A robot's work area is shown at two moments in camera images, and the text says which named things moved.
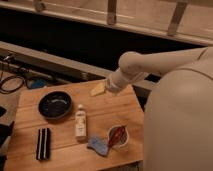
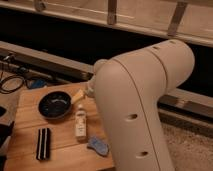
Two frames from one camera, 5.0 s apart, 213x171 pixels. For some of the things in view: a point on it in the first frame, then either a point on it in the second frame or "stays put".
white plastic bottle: [80, 131] stays put
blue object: [37, 83] stays put
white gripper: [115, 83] → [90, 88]
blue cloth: [99, 144] stays put
